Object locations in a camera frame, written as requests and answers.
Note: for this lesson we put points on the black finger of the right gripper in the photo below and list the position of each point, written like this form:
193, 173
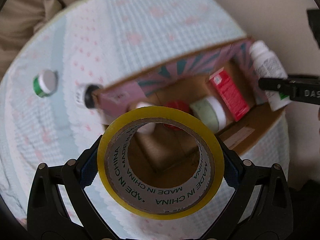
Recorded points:
274, 84

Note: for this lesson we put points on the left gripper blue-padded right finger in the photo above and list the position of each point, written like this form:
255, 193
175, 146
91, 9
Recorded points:
260, 207

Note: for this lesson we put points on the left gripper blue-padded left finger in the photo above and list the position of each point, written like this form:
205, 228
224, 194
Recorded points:
47, 216

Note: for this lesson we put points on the white pill bottle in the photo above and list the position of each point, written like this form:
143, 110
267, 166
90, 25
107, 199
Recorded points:
267, 64

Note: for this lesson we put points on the red small carton box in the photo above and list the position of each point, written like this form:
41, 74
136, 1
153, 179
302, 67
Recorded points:
222, 82

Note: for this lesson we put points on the pale green cream jar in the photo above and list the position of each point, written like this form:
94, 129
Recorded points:
210, 111

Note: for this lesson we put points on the yellow tape roll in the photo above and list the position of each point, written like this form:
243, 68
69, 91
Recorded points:
155, 172

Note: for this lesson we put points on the red round lid jar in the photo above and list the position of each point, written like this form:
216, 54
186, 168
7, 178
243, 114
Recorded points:
178, 106

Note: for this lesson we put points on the grey bottle black cap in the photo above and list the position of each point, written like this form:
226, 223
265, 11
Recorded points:
84, 97

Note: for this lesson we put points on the green label white jar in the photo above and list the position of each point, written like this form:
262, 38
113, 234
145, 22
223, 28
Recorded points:
45, 83

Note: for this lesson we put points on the pink cardboard box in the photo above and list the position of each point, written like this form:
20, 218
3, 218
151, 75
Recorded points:
187, 78

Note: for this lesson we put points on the blue checked bed sheet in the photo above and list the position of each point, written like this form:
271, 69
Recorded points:
103, 42

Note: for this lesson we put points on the beige curtain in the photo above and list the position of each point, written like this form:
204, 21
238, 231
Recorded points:
20, 20

